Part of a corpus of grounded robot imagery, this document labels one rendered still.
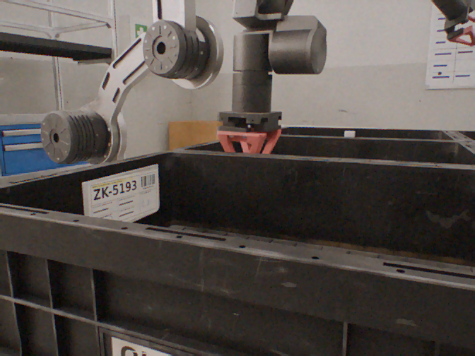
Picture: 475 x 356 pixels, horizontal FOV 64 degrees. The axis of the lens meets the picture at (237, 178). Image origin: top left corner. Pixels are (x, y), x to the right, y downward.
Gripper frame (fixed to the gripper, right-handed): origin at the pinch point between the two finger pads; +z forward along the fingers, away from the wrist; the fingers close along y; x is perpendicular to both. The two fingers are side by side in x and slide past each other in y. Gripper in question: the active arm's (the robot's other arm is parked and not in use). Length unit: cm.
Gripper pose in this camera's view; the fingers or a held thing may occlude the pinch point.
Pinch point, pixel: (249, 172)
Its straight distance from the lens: 57.8
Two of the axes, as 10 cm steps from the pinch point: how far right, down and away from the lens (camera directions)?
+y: 4.0, -1.9, 9.0
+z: -0.3, 9.8, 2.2
